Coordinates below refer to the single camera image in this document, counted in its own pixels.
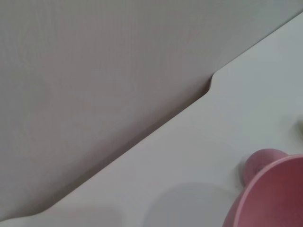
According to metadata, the pink plastic bowl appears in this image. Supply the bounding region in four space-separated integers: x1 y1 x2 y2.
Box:
222 153 303 227

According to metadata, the pink peach toy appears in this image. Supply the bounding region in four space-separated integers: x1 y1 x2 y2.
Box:
243 148 291 185

